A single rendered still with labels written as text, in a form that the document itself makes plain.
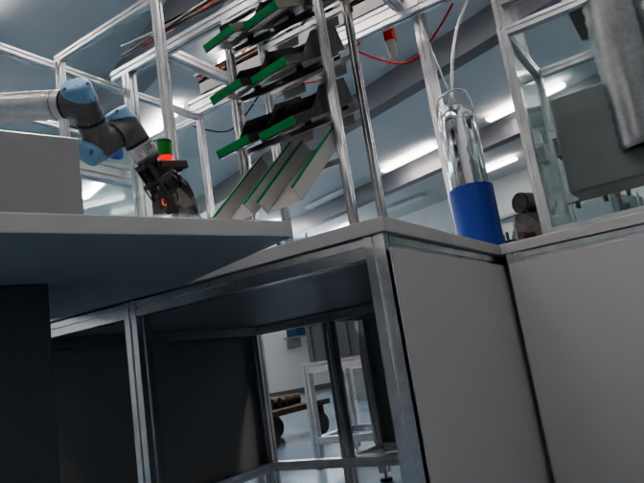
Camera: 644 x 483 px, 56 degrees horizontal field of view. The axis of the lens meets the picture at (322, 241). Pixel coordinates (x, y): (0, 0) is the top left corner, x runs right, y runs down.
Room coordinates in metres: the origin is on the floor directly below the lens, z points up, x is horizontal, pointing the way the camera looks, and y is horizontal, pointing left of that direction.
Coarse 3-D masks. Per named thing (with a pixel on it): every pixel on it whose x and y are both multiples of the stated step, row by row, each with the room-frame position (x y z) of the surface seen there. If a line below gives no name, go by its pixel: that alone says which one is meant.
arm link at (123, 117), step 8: (112, 112) 1.53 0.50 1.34; (120, 112) 1.53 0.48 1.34; (128, 112) 1.55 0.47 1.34; (112, 120) 1.54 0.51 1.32; (120, 120) 1.54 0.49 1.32; (128, 120) 1.55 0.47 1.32; (136, 120) 1.57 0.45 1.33; (120, 128) 1.53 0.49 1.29; (128, 128) 1.55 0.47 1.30; (136, 128) 1.57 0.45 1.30; (144, 128) 1.59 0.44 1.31; (128, 136) 1.56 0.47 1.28; (136, 136) 1.57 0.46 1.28; (144, 136) 1.59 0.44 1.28; (128, 144) 1.58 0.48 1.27; (136, 144) 1.58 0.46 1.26
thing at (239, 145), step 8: (280, 104) 1.61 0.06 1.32; (272, 112) 1.58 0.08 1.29; (280, 112) 1.60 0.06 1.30; (256, 120) 1.71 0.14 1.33; (264, 120) 1.73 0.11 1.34; (272, 120) 1.58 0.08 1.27; (280, 120) 1.60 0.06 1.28; (248, 128) 1.68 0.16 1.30; (256, 128) 1.70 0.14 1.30; (264, 128) 1.55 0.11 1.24; (240, 136) 1.65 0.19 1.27; (248, 136) 1.51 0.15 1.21; (256, 136) 1.53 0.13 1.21; (232, 144) 1.54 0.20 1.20; (240, 144) 1.52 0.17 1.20; (248, 144) 1.52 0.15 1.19; (256, 144) 1.67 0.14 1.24; (224, 152) 1.57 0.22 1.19; (232, 152) 1.56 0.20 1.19
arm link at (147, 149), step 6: (144, 144) 1.59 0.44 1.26; (150, 144) 1.60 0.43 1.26; (132, 150) 1.59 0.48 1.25; (138, 150) 1.59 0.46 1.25; (144, 150) 1.59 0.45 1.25; (150, 150) 1.60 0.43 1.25; (156, 150) 1.64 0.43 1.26; (132, 156) 1.61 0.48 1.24; (138, 156) 1.60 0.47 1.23; (144, 156) 1.60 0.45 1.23; (150, 156) 1.61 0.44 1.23; (138, 162) 1.62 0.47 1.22
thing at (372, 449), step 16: (336, 320) 2.88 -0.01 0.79; (352, 320) 3.06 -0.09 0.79; (368, 320) 3.17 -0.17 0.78; (336, 336) 2.91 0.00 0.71; (368, 336) 3.17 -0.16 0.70; (336, 352) 2.90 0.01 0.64; (368, 352) 3.14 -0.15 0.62; (336, 368) 2.87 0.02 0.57; (368, 368) 3.14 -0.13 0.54; (336, 384) 2.88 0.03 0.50; (368, 384) 3.15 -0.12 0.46; (384, 384) 3.16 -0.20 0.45; (336, 400) 2.89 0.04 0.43; (368, 400) 3.16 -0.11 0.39; (384, 400) 3.17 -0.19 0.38; (336, 416) 2.89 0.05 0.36; (384, 416) 3.17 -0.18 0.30; (384, 432) 3.17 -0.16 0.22; (352, 448) 2.89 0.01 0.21; (368, 448) 3.02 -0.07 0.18; (384, 448) 3.14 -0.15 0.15; (352, 480) 2.88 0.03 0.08; (384, 480) 3.14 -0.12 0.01
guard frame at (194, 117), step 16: (0, 48) 2.13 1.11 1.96; (16, 48) 2.18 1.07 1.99; (48, 64) 2.30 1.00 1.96; (176, 112) 2.92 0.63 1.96; (192, 112) 2.99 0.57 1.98; (176, 128) 3.13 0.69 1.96; (208, 160) 3.06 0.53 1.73; (208, 176) 3.06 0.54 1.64; (208, 192) 3.04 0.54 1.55; (208, 208) 3.05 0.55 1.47
